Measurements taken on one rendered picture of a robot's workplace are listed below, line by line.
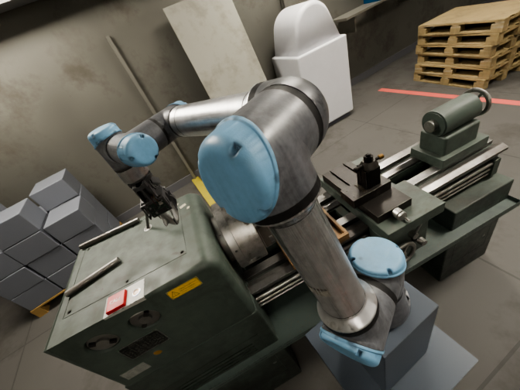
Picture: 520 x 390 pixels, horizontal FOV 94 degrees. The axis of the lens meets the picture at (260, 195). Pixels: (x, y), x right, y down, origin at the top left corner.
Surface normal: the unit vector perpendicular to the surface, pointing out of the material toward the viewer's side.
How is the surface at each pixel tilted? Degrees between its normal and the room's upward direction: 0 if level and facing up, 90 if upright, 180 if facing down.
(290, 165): 84
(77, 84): 90
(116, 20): 90
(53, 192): 90
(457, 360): 0
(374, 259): 7
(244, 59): 74
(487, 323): 0
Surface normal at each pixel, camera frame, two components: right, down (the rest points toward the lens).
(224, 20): 0.37, 0.19
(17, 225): 0.50, 0.40
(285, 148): 0.63, -0.08
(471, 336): -0.32, -0.73
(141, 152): 0.77, 0.16
